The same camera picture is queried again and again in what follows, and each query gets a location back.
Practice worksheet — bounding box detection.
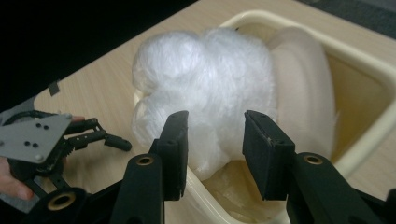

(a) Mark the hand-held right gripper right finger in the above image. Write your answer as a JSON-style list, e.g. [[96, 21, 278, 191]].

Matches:
[[242, 109, 296, 202]]

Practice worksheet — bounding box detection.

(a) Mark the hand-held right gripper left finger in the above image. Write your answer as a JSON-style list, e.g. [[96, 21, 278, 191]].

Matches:
[[148, 110, 191, 202]]

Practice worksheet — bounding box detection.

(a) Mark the clear plastic bag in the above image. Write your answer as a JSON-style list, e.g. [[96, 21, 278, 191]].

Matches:
[[130, 26, 340, 224]]

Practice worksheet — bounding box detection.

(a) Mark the cream plastic bin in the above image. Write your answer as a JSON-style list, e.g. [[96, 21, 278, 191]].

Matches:
[[133, 8, 396, 224]]

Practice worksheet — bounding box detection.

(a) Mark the dark tape piece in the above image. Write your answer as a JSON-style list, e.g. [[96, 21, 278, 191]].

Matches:
[[48, 79, 61, 97]]

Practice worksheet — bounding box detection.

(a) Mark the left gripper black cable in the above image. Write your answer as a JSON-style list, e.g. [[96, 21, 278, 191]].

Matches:
[[2, 109, 50, 126]]

